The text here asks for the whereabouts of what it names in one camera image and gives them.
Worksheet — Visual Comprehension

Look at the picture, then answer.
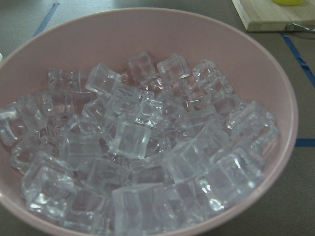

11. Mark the pink bowl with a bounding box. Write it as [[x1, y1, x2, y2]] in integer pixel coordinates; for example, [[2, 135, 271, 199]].
[[0, 8, 298, 236]]

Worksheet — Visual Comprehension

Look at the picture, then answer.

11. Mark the clear ice cubes pile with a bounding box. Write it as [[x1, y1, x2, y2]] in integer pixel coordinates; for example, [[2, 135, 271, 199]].
[[0, 52, 279, 236]]

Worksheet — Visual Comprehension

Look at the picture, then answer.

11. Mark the wooden cutting board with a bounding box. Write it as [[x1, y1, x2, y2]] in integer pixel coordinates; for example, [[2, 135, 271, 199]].
[[232, 0, 315, 32]]

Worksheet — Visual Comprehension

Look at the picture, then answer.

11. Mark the steel knife on board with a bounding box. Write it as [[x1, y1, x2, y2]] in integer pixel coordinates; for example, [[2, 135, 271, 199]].
[[285, 23, 315, 33]]

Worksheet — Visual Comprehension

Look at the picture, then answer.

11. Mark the yellow lemon half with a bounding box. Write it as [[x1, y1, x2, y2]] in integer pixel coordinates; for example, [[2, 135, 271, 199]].
[[272, 0, 304, 6]]

